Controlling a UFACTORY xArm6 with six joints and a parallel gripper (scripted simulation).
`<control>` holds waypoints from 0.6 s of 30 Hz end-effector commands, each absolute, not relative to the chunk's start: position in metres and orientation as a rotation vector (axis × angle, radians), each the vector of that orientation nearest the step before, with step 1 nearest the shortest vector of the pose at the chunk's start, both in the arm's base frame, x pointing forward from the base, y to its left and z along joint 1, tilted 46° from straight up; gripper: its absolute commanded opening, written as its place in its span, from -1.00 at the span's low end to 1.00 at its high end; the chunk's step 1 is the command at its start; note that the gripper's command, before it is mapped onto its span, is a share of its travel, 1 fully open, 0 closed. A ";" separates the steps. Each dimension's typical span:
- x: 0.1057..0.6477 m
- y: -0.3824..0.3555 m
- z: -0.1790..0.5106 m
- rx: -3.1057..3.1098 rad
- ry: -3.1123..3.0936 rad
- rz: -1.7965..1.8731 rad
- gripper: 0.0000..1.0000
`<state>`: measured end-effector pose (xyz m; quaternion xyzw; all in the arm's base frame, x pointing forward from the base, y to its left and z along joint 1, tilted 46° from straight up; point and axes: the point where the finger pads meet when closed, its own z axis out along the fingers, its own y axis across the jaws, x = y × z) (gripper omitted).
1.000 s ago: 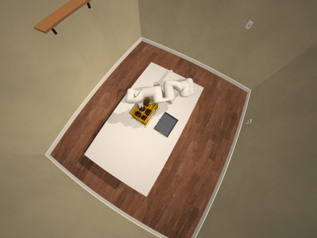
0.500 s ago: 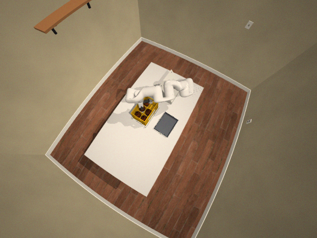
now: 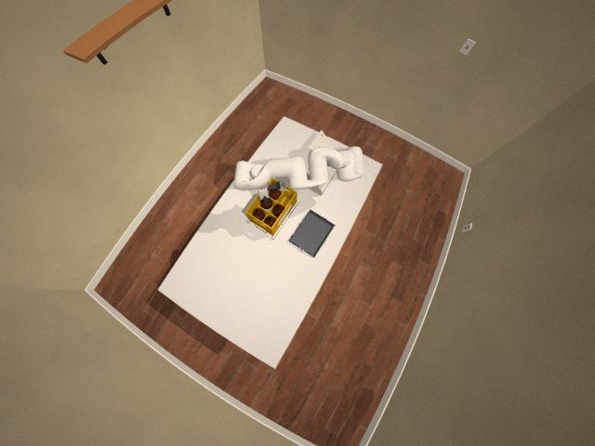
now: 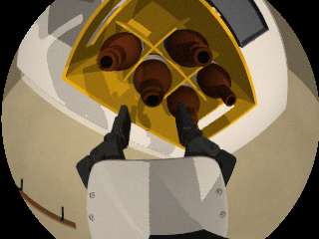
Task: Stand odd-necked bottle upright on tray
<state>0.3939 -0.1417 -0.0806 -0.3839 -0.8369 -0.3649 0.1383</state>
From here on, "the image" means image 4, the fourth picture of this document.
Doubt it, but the yellow crate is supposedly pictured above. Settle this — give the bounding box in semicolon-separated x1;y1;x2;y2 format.
62;0;257;150

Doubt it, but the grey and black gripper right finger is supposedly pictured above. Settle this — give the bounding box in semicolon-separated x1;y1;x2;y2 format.
175;103;236;187

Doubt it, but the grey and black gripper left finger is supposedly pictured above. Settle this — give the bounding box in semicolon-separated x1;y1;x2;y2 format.
76;106;132;189

